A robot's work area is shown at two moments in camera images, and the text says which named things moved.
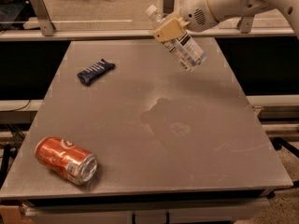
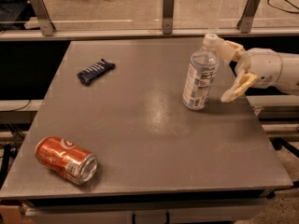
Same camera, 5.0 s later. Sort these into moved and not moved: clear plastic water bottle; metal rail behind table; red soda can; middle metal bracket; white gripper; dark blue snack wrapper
Moved: clear plastic water bottle; white gripper
Not moved: dark blue snack wrapper; red soda can; middle metal bracket; metal rail behind table
